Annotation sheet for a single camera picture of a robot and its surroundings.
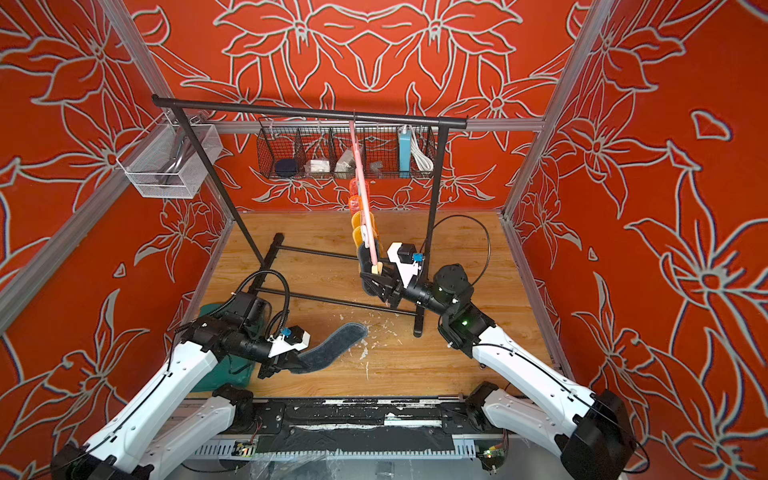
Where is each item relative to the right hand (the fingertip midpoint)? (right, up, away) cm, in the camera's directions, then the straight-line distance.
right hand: (361, 271), depth 63 cm
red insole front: (-2, +16, +13) cm, 21 cm away
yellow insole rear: (-2, +12, +10) cm, 15 cm away
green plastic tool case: (-28, -21, -2) cm, 35 cm away
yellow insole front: (-1, +8, +7) cm, 11 cm away
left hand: (-14, -22, +9) cm, 28 cm away
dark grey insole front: (-8, -19, +3) cm, 21 cm away
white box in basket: (-15, +29, +24) cm, 41 cm away
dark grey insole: (0, +1, +10) cm, 10 cm away
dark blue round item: (-28, +31, +35) cm, 55 cm away
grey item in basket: (-7, +30, +27) cm, 41 cm away
